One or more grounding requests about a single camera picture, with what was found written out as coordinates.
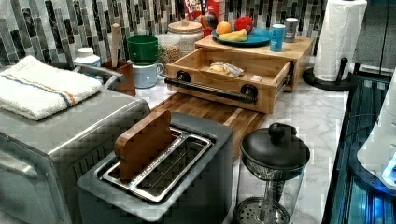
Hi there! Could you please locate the black drawer handle bar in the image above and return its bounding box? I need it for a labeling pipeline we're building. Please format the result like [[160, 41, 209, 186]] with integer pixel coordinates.
[[164, 70, 258, 104]]

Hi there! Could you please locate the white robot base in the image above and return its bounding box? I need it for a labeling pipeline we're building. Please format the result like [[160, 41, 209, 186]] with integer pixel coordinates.
[[357, 74, 396, 190]]

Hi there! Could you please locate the wooden drawer cabinet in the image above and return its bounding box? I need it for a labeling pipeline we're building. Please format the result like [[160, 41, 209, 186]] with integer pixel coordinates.
[[195, 35, 313, 91]]

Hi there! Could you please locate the wooden cutting board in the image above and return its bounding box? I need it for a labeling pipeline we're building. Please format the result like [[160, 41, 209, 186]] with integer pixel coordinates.
[[153, 93, 268, 161]]

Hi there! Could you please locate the plastic snack bag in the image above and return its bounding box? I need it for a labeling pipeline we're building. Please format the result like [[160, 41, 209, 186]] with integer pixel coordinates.
[[207, 62, 244, 77]]

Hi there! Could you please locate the light blue mug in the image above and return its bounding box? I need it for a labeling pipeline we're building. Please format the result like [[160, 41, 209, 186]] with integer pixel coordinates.
[[133, 63, 164, 89]]

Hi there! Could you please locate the small tan packet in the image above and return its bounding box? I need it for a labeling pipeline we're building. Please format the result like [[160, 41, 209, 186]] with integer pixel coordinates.
[[250, 75, 262, 82]]

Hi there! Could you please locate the grey toaster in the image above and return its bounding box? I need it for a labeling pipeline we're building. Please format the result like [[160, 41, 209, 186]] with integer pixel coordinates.
[[78, 112, 233, 224]]

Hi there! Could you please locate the glass jar of grains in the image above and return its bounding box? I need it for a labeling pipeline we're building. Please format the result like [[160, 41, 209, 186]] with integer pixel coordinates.
[[156, 34, 181, 65]]

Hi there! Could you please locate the wooden toast slice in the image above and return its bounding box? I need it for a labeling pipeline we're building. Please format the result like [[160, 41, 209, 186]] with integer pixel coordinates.
[[114, 110, 173, 182]]

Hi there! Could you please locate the ceramic jar with wooden lid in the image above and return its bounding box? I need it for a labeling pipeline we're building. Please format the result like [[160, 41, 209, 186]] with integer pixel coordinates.
[[168, 20, 204, 56]]

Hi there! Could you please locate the green mug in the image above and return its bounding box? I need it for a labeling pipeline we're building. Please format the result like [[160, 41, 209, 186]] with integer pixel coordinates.
[[127, 35, 164, 65]]

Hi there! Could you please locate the brown utensil holder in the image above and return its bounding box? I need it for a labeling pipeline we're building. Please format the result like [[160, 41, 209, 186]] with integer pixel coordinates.
[[101, 60, 136, 96]]

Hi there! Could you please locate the yellow banana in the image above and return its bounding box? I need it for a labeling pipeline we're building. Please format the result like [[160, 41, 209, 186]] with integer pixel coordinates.
[[219, 29, 248, 42]]

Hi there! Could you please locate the orange fruit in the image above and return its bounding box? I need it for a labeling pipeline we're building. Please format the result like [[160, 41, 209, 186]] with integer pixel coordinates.
[[216, 21, 232, 35]]

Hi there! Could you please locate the black french press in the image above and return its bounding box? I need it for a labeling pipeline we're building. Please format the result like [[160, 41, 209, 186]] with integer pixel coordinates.
[[232, 123, 310, 224]]

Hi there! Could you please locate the teal plate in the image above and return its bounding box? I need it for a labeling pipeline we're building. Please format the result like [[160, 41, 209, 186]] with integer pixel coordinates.
[[212, 28, 270, 48]]

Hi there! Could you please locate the red apple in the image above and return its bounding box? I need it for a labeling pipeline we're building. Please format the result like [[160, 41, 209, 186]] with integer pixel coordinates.
[[234, 16, 254, 34]]

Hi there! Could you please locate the red cereal box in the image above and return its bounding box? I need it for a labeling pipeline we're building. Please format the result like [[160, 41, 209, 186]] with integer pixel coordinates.
[[183, 0, 224, 36]]

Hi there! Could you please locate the blue can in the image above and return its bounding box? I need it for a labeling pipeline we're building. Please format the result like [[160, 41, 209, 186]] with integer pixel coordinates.
[[270, 24, 286, 52]]

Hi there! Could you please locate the white pill bottle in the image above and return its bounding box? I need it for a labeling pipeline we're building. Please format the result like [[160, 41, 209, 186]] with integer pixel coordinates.
[[74, 48, 101, 67]]

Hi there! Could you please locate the grey can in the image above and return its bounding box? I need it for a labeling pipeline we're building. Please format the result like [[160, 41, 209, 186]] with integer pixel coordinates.
[[284, 18, 299, 43]]

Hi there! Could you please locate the black paper towel holder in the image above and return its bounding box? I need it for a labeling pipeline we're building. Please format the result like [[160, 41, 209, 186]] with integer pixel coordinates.
[[303, 58, 359, 91]]

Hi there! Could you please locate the stainless toaster oven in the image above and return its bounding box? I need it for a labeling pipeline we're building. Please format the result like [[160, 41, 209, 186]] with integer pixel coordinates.
[[0, 90, 150, 224]]

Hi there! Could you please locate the white folded towel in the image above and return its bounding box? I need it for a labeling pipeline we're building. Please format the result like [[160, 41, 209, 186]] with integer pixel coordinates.
[[0, 56, 103, 120]]

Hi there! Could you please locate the white paper towel roll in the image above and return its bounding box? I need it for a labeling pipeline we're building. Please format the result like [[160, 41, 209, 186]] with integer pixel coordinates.
[[313, 0, 367, 81]]

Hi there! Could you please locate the wooden utensil handle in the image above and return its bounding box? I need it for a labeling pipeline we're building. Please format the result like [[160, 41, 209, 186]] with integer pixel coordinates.
[[111, 23, 120, 69]]

